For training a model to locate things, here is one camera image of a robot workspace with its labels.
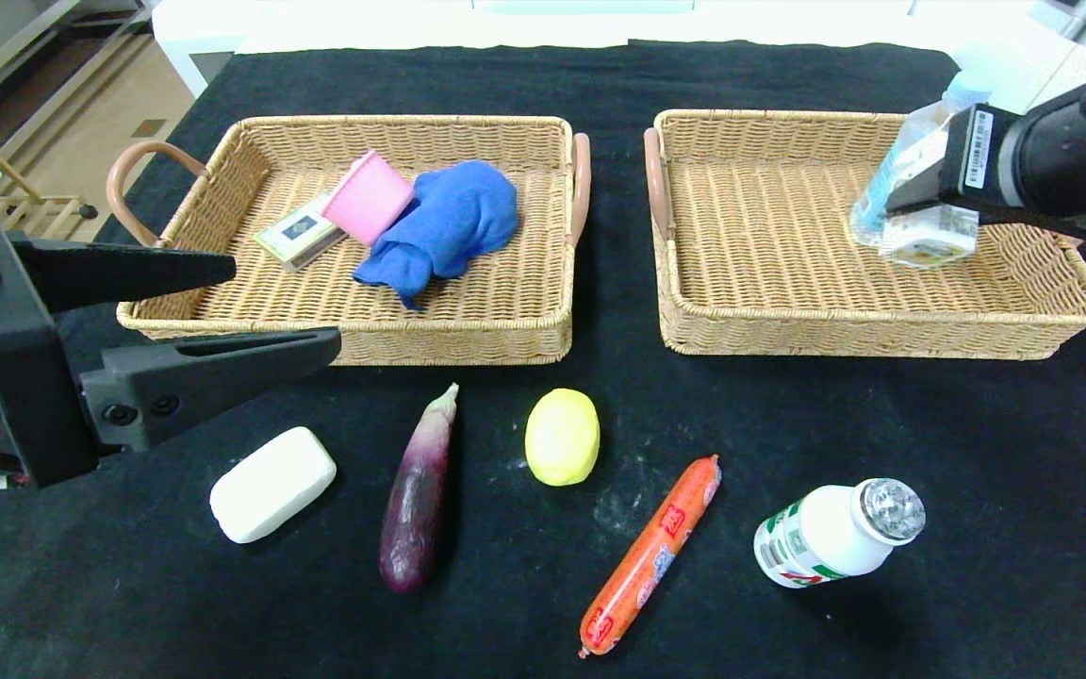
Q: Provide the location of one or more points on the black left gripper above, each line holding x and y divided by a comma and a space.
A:
10, 363

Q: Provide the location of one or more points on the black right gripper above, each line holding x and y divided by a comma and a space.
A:
975, 156

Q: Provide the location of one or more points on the small white drink carton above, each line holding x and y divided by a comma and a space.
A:
929, 247

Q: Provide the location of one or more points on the white milk bottle green label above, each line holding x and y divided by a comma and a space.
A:
826, 533

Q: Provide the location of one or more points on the yellow lemon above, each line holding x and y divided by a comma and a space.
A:
562, 438

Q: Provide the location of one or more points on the orange sausage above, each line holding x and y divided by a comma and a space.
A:
651, 556

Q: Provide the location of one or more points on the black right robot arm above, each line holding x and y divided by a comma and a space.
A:
1080, 151

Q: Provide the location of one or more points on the clear water bottle blue cap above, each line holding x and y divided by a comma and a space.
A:
915, 141

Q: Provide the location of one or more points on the cream box with blue print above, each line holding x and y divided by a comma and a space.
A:
298, 234

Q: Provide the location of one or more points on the wooden rack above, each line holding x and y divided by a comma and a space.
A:
34, 212

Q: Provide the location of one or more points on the white soap bar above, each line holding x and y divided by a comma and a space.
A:
271, 486

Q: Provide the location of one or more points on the brass floor outlet cover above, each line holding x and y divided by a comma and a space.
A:
150, 129

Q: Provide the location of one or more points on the pink plastic cup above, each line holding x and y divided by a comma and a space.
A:
369, 200

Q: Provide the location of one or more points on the white table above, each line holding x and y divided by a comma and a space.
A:
213, 28

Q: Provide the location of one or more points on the purple eggplant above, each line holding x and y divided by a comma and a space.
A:
416, 500

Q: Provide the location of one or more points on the blue cloth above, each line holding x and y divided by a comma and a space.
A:
453, 222

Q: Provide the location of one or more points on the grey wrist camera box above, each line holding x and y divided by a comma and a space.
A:
1080, 17

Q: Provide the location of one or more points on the grey metal rail frame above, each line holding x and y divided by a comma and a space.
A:
15, 49

